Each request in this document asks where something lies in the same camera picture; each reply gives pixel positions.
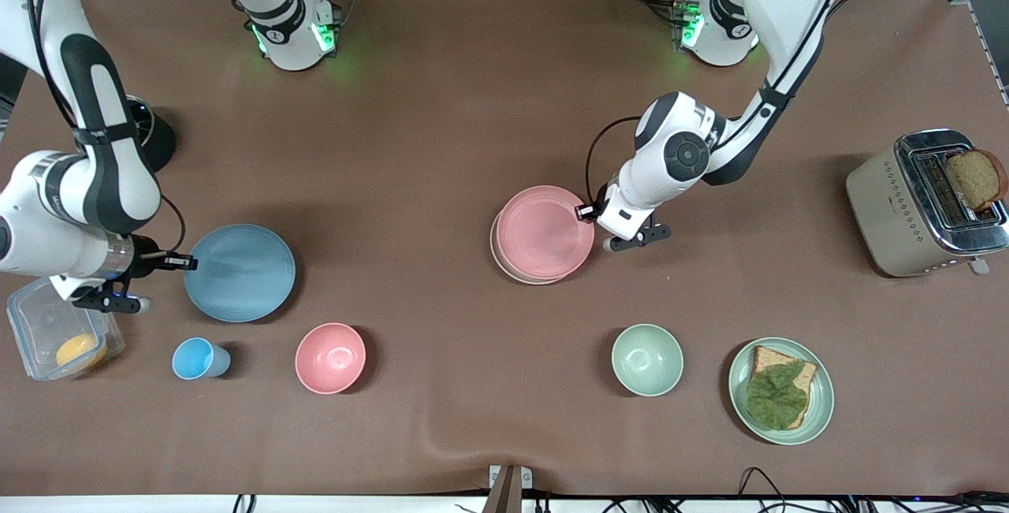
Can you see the metal table edge bracket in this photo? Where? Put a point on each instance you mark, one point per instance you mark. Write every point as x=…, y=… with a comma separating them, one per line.
x=510, y=485

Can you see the bread slice under lettuce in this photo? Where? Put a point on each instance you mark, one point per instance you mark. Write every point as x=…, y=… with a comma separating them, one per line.
x=792, y=362

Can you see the clear plastic container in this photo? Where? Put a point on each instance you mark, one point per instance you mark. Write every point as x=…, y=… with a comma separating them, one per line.
x=39, y=340

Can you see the yellow round food item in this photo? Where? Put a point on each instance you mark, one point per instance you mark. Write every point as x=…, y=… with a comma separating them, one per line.
x=79, y=351

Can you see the green lettuce leaf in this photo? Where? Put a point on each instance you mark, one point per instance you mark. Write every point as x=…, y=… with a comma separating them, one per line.
x=776, y=399

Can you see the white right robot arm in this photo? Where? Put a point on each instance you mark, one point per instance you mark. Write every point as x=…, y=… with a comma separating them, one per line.
x=102, y=166

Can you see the blue plate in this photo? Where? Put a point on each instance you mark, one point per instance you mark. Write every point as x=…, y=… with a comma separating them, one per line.
x=240, y=273

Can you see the blue cup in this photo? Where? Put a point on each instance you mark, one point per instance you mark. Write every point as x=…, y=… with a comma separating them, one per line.
x=197, y=358

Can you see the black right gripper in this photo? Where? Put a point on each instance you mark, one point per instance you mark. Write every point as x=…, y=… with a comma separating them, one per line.
x=145, y=257

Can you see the green bowl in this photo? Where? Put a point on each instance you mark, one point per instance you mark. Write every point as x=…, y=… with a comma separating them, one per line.
x=647, y=359

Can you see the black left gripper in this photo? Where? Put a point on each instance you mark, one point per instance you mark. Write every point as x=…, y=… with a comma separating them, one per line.
x=597, y=208

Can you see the brown toast slice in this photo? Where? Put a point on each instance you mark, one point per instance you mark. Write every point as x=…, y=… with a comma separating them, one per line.
x=976, y=180

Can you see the pink plate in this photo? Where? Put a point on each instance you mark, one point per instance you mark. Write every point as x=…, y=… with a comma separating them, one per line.
x=544, y=233

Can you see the brown table cover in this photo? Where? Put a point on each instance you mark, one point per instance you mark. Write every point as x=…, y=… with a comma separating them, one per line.
x=433, y=103

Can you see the green plate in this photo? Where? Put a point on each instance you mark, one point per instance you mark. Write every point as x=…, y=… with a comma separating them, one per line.
x=820, y=403

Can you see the beige and chrome toaster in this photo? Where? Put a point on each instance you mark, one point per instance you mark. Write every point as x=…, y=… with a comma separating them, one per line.
x=891, y=213

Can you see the beige plate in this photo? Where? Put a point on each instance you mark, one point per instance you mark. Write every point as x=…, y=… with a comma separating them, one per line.
x=504, y=265

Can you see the pink bowl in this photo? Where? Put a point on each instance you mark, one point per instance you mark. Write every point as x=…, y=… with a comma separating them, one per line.
x=330, y=358

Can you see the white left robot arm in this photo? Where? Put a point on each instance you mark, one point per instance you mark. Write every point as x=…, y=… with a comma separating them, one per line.
x=788, y=1

